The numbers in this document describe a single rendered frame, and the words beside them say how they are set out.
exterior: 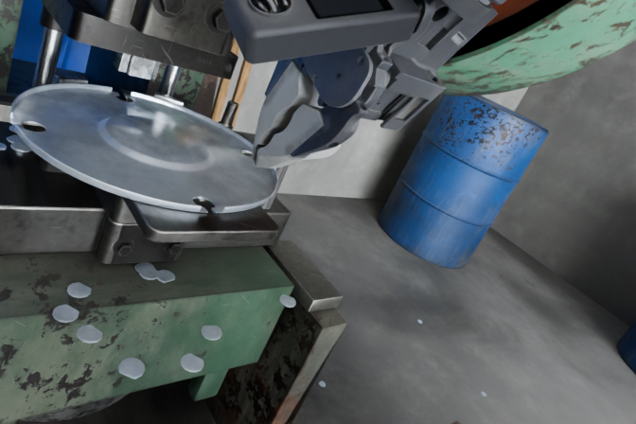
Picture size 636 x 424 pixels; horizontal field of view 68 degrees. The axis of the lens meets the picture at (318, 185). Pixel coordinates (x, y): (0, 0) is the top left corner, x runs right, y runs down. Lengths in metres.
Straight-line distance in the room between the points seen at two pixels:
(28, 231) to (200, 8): 0.29
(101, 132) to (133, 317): 0.20
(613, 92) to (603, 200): 0.72
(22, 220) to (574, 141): 3.52
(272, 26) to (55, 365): 0.43
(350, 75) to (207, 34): 0.27
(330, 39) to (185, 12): 0.28
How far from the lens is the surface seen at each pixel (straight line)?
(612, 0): 0.64
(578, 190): 3.72
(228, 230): 0.45
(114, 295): 0.56
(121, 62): 0.65
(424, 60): 0.36
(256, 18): 0.28
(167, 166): 0.52
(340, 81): 0.33
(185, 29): 0.55
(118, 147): 0.53
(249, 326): 0.68
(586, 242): 3.70
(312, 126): 0.35
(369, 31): 0.30
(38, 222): 0.57
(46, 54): 0.70
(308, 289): 0.68
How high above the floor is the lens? 1.00
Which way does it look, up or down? 20 degrees down
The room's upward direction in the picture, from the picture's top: 25 degrees clockwise
